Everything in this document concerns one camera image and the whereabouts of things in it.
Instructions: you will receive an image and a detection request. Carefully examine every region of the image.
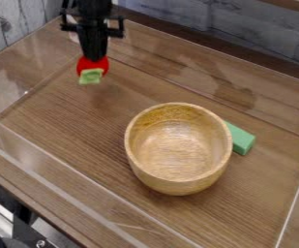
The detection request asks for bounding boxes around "red plush strawberry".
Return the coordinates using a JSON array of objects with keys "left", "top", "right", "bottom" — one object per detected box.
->
[{"left": 76, "top": 56, "right": 108, "bottom": 85}]

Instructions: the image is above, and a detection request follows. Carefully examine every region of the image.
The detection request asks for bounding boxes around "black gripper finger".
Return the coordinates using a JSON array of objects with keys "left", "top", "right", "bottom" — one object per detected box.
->
[{"left": 76, "top": 28, "right": 107, "bottom": 62}]

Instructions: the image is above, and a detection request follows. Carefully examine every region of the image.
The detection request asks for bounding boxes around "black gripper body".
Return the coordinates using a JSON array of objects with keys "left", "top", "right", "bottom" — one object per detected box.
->
[{"left": 60, "top": 0, "right": 124, "bottom": 38}]

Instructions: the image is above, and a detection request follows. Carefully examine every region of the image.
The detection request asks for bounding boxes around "wooden bowl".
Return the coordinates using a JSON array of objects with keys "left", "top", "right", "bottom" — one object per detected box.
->
[{"left": 124, "top": 102, "right": 232, "bottom": 196}]

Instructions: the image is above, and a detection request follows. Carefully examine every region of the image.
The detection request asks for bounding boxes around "black metal stand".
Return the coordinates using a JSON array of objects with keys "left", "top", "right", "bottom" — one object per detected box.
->
[{"left": 0, "top": 186, "right": 56, "bottom": 248}]

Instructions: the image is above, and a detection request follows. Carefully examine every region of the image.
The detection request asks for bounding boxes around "clear acrylic tray enclosure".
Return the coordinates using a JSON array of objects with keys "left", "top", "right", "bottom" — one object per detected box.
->
[{"left": 0, "top": 22, "right": 299, "bottom": 248}]

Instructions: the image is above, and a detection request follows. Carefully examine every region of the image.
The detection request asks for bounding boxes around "green foam block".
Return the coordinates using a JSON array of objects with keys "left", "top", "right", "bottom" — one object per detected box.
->
[{"left": 226, "top": 121, "right": 256, "bottom": 156}]

